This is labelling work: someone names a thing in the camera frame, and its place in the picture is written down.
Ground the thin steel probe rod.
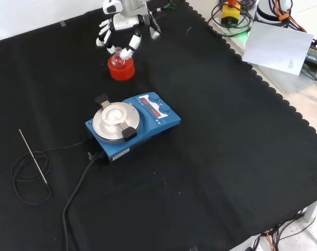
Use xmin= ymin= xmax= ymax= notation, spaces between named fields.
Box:
xmin=18 ymin=129 xmax=48 ymax=184

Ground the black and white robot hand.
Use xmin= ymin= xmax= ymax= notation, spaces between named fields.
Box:
xmin=96 ymin=0 xmax=148 ymax=60

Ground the orange ring flask stand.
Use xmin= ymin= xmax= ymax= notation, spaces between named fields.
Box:
xmin=107 ymin=55 xmax=136 ymax=81

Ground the black power adapter brick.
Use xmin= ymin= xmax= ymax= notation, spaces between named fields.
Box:
xmin=303 ymin=44 xmax=317 ymax=70

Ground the orange floor cable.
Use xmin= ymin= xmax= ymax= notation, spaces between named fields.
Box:
xmin=264 ymin=230 xmax=276 ymax=251

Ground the clear glass round-bottom flask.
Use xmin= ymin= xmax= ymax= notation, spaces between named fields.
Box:
xmin=110 ymin=46 xmax=126 ymax=70

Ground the blue base lab heater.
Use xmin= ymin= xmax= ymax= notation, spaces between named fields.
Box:
xmin=85 ymin=91 xmax=182 ymax=164

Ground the thin black coiled cable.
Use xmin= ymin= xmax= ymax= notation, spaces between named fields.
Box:
xmin=11 ymin=141 xmax=86 ymax=205

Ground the white table leg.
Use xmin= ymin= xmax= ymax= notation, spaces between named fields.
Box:
xmin=303 ymin=198 xmax=317 ymax=223

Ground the pale board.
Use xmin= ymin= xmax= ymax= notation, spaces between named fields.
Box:
xmin=241 ymin=21 xmax=315 ymax=76

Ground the thick black power cable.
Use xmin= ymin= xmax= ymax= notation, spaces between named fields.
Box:
xmin=62 ymin=151 xmax=107 ymax=251

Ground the black bench cloth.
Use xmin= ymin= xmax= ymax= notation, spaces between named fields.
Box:
xmin=0 ymin=0 xmax=317 ymax=251

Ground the yellow stop button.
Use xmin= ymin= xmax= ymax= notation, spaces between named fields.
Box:
xmin=221 ymin=0 xmax=242 ymax=26

